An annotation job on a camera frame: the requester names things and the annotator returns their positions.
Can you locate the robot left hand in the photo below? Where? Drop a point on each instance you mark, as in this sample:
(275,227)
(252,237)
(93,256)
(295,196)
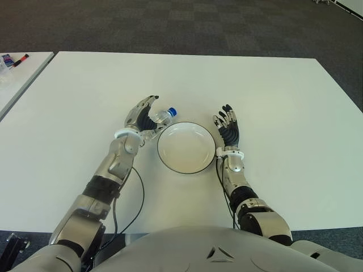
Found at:
(136,116)

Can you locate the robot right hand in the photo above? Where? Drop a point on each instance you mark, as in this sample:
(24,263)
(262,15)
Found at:
(231,136)

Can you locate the clear water bottle blue cap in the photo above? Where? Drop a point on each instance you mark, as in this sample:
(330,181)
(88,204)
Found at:
(163,115)

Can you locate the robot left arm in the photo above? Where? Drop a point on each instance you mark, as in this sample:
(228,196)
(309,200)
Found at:
(119,161)

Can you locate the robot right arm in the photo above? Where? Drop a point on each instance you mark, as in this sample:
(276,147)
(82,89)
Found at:
(236,175)

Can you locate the white plate black rim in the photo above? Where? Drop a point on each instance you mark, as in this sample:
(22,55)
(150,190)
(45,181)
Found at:
(187,150)

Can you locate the white side table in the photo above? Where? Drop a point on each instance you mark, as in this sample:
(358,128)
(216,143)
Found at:
(22,85)

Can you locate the grey robot torso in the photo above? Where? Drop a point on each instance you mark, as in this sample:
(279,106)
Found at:
(198,249)

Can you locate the red marker pen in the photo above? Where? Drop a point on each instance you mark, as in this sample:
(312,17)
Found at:
(21,60)

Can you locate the clear plastic bag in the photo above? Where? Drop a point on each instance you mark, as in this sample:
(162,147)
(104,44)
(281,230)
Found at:
(4,76)

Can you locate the blue printed packet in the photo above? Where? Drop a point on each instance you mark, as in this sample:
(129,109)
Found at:
(7,60)

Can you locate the grey chair base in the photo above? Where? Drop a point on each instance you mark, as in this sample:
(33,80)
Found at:
(321,1)

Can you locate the black stand base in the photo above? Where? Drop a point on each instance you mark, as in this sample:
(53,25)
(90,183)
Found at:
(17,243)

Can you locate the white board with dark edge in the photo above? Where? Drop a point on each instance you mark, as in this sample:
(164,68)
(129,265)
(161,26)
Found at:
(351,4)

